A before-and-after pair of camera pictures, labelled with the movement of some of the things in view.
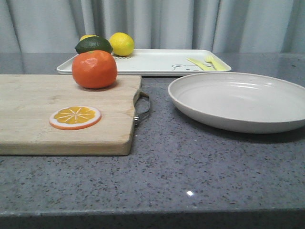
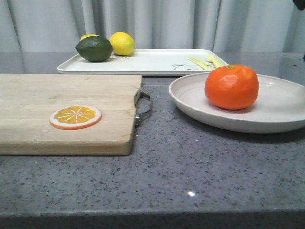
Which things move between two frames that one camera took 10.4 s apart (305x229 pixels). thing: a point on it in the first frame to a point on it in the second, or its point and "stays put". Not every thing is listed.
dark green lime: (93, 43) stays put
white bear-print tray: (164, 62) stays put
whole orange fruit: (95, 69) to (231, 87)
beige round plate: (241, 102) stays put
